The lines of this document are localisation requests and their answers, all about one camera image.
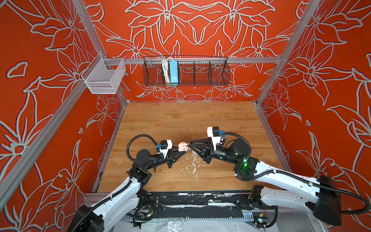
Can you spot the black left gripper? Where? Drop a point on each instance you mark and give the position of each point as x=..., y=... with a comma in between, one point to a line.
x=172, y=159

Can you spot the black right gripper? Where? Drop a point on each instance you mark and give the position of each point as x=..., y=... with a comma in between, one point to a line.
x=209, y=152

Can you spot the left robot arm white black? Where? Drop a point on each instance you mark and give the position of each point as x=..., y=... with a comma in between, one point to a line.
x=129, y=198

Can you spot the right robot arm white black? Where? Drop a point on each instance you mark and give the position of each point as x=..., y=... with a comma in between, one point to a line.
x=318, y=196

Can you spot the light blue box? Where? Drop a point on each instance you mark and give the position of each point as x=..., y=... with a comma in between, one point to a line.
x=173, y=65

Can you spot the small circuit board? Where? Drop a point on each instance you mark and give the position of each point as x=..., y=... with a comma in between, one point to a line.
x=260, y=221

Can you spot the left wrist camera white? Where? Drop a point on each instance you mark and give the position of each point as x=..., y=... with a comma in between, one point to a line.
x=163, y=148

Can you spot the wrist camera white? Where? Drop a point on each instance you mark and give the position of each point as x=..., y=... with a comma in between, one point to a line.
x=215, y=134
x=163, y=148

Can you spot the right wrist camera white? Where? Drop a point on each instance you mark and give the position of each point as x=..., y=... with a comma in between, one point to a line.
x=215, y=134

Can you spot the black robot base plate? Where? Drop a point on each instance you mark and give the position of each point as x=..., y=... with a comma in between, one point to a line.
x=205, y=204

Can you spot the black wire wall basket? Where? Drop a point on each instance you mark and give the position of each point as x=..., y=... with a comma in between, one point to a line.
x=204, y=71

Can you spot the grey slotted cable duct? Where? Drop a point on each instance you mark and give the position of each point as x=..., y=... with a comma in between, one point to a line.
x=246, y=217

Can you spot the white wire mesh basket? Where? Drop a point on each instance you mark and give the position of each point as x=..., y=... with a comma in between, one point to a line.
x=104, y=76

